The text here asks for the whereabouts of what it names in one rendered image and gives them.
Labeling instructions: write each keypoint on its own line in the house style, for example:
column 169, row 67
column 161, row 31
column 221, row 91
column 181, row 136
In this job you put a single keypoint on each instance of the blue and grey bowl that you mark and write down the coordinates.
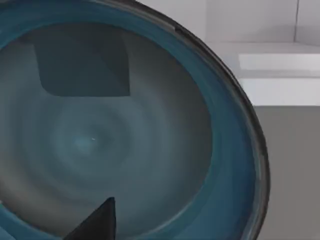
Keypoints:
column 155, row 120

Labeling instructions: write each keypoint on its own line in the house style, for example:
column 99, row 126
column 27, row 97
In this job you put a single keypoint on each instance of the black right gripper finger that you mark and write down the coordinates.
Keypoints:
column 103, row 222

